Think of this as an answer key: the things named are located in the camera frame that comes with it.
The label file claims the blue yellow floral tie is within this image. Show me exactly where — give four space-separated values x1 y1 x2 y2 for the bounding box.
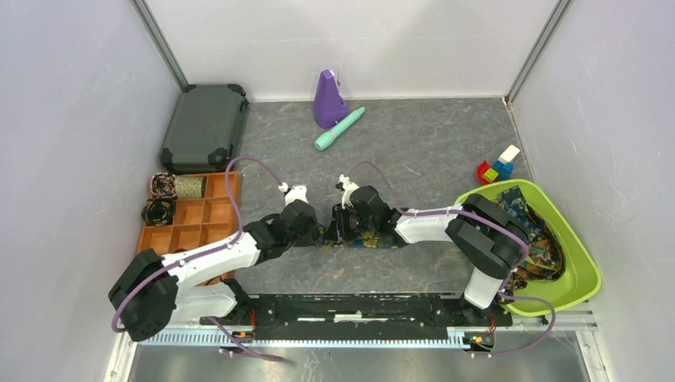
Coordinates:
318 232 408 249

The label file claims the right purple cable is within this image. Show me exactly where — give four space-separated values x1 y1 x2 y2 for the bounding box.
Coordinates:
345 160 556 360

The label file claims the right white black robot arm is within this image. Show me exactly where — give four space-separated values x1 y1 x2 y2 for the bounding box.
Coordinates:
324 180 529 325

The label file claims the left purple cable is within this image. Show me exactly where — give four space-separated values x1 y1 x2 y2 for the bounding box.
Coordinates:
111 156 288 362

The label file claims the rolled black patterned tie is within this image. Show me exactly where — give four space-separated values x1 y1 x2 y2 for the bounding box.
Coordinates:
141 198 176 227

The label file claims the purple cable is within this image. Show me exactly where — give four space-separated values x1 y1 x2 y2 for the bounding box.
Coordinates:
111 156 288 362
345 160 556 360

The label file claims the orange compartment tray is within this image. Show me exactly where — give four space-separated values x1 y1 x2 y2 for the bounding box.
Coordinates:
136 172 242 256

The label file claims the rolled pink brown tie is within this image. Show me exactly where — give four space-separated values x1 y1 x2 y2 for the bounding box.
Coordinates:
150 172 178 201

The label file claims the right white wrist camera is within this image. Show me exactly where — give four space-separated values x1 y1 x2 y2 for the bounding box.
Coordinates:
335 174 360 209

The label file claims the pile of patterned ties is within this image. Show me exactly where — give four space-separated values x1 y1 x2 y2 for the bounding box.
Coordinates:
497 186 566 295

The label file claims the rolled olive speckled tie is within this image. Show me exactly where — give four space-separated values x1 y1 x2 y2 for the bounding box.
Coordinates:
174 175 206 200

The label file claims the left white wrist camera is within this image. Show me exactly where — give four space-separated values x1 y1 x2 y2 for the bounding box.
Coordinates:
278 182 308 206

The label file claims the lime green plastic bin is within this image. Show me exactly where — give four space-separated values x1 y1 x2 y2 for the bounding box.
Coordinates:
455 179 602 311

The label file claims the purple metronome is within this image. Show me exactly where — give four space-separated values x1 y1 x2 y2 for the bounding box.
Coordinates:
312 69 349 130

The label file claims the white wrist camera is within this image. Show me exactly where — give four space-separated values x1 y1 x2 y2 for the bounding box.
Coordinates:
335 174 360 209
278 182 308 206

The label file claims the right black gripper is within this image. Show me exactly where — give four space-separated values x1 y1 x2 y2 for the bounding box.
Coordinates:
322 202 377 243

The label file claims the teal cylindrical pen tool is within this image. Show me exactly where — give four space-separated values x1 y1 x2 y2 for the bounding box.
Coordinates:
314 107 366 151

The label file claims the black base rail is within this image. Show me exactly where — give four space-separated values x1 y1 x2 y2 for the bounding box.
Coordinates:
218 293 513 341

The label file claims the dark green hard case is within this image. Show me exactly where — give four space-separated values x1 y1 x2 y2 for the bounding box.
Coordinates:
158 84 249 175

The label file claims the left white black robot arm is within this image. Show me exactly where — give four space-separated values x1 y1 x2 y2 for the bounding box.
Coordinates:
108 200 318 342

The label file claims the colourful toy block stack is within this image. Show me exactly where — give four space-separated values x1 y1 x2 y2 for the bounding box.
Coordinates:
476 145 521 185

